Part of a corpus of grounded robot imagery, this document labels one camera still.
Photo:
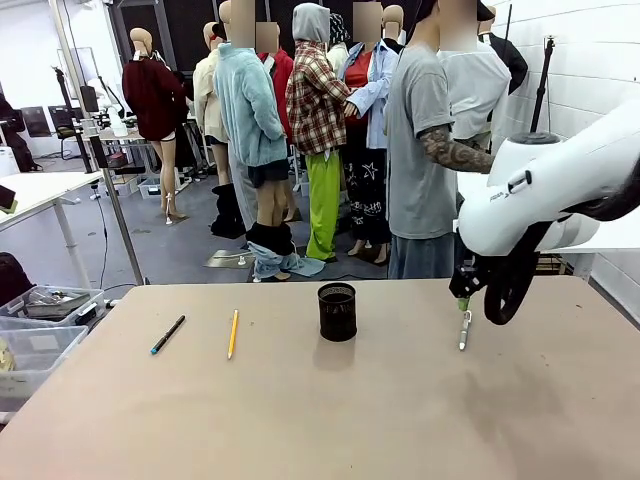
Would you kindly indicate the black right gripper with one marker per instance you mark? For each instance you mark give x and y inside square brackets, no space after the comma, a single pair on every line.
[467,279]

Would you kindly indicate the silver pen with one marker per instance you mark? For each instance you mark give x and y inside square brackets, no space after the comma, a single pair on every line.
[464,335]

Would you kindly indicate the yellow pencil with eraser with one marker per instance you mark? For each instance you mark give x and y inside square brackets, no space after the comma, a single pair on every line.
[233,334]

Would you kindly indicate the tattooed forearm of person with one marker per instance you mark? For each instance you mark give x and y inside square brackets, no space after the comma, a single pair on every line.
[457,154]

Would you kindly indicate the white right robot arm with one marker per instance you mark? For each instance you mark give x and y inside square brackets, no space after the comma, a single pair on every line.
[550,165]

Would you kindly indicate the black mesh pen holder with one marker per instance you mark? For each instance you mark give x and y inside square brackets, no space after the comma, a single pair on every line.
[337,315]

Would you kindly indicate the black pen blue cap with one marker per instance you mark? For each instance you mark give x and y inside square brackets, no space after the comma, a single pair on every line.
[169,334]

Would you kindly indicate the person in gray t-shirt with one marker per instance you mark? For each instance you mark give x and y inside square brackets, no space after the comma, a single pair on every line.
[420,150]

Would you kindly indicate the figure in white shirt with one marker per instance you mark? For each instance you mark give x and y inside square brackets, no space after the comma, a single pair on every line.
[475,90]

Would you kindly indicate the figure blue shirt red top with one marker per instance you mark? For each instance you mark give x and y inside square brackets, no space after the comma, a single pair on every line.
[367,100]

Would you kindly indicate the black tripod stand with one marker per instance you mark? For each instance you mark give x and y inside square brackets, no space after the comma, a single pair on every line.
[542,85]

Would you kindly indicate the mannequin plaid shirt green pants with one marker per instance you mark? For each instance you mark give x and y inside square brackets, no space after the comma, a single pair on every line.
[317,105]

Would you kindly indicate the mannequin in blue fleece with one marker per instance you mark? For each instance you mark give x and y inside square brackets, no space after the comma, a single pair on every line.
[247,110]

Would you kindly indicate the mannequin in red jacket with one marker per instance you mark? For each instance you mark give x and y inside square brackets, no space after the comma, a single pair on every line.
[283,75]

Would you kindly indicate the mannequin with patterned headscarf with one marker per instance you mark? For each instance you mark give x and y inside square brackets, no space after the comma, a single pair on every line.
[338,35]

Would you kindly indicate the mannequin in cream jacket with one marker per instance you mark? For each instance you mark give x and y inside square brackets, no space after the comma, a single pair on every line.
[205,95]

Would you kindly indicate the small bin on floor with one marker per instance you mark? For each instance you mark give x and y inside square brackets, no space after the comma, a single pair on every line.
[149,187]

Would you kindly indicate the mannequin in maroon sweater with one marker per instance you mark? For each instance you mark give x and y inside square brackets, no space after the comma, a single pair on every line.
[152,100]

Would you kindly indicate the clear bin with clutter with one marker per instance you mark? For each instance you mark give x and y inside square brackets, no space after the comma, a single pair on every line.
[55,302]

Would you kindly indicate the clear plastic storage bin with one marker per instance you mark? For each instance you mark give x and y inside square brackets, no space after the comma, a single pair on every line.
[35,350]

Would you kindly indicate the black office chair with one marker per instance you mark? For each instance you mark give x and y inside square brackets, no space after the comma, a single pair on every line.
[64,127]

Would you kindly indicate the white side table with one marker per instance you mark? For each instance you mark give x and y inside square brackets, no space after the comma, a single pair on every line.
[40,190]

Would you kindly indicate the black bag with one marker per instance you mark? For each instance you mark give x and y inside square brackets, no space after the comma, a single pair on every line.
[12,277]

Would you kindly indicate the metal mannequin base plate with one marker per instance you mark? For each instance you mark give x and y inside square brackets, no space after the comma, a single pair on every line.
[227,260]

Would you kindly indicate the metal frame pole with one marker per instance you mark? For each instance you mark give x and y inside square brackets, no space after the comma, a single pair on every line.
[117,210]

